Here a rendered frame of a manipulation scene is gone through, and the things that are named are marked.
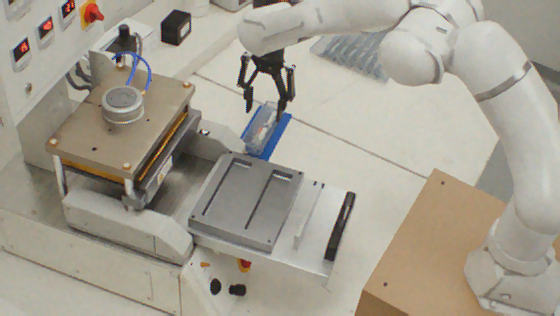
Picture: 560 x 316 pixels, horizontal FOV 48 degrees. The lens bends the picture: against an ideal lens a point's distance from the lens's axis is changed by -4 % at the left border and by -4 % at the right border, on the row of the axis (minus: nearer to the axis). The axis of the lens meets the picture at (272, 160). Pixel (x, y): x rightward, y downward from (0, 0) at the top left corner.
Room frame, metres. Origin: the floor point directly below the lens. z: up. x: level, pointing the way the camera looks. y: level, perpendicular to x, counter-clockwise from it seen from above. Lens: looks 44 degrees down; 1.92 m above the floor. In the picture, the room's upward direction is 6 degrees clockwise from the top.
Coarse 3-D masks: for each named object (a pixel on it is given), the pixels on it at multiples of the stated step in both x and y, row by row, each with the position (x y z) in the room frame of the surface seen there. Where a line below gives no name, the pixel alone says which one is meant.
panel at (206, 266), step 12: (204, 252) 0.77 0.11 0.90; (192, 264) 0.72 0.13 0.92; (204, 264) 0.74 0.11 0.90; (216, 264) 0.77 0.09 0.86; (228, 264) 0.80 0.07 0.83; (240, 264) 0.82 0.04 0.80; (252, 264) 0.85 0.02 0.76; (204, 276) 0.73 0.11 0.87; (216, 276) 0.75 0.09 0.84; (228, 276) 0.78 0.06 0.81; (240, 276) 0.81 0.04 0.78; (204, 288) 0.71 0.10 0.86; (228, 288) 0.76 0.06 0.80; (216, 300) 0.72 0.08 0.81; (228, 300) 0.74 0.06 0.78; (216, 312) 0.70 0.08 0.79; (228, 312) 0.72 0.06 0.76
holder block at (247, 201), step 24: (240, 168) 0.93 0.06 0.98; (264, 168) 0.92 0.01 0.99; (288, 168) 0.93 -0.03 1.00; (216, 192) 0.85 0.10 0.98; (240, 192) 0.85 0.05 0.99; (264, 192) 0.87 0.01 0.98; (288, 192) 0.86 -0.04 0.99; (192, 216) 0.77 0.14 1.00; (216, 216) 0.79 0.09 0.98; (240, 216) 0.79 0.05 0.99; (264, 216) 0.81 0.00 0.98; (240, 240) 0.74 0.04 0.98; (264, 240) 0.74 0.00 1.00
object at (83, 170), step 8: (184, 112) 0.99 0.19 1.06; (176, 120) 0.96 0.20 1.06; (176, 128) 0.94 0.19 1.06; (168, 136) 0.91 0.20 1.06; (160, 144) 0.89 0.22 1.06; (152, 152) 0.86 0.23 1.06; (160, 152) 0.87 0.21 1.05; (64, 160) 0.83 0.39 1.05; (152, 160) 0.84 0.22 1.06; (64, 168) 0.83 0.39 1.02; (72, 168) 0.83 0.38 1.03; (80, 168) 0.82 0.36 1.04; (88, 168) 0.82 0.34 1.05; (144, 168) 0.82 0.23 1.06; (88, 176) 0.82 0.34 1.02; (96, 176) 0.82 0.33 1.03; (104, 176) 0.81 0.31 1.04; (112, 176) 0.81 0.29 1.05; (136, 176) 0.80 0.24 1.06; (144, 176) 0.81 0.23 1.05; (112, 184) 0.81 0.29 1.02; (120, 184) 0.80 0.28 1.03; (136, 184) 0.79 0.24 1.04
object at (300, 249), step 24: (216, 168) 0.93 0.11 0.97; (312, 192) 0.89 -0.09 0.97; (336, 192) 0.90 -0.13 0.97; (288, 216) 0.82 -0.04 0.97; (312, 216) 0.83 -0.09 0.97; (336, 216) 0.83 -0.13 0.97; (192, 240) 0.76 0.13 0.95; (216, 240) 0.75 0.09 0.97; (288, 240) 0.76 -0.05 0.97; (312, 240) 0.77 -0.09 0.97; (264, 264) 0.72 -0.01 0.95; (288, 264) 0.71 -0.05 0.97; (312, 264) 0.71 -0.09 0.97
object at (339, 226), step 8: (352, 192) 0.86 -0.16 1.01; (344, 200) 0.84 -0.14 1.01; (352, 200) 0.84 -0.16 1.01; (344, 208) 0.82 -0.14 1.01; (344, 216) 0.80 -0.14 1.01; (336, 224) 0.78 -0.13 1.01; (344, 224) 0.78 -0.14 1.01; (336, 232) 0.76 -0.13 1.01; (336, 240) 0.74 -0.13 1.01; (328, 248) 0.73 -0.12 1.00; (336, 248) 0.73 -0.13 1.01; (328, 256) 0.73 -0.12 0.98
